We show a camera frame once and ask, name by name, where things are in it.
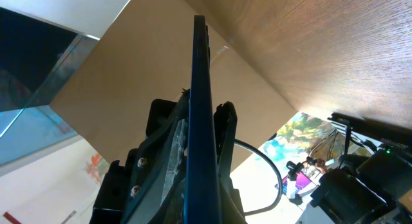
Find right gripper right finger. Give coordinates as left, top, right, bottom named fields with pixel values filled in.
left=214, top=102, right=246, bottom=224

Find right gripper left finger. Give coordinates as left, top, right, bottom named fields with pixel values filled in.
left=120, top=90, right=190, bottom=223

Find blue Galaxy smartphone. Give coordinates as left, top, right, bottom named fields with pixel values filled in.
left=184, top=15, right=222, bottom=224

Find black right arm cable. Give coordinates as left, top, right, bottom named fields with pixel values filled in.
left=233, top=138, right=284, bottom=217

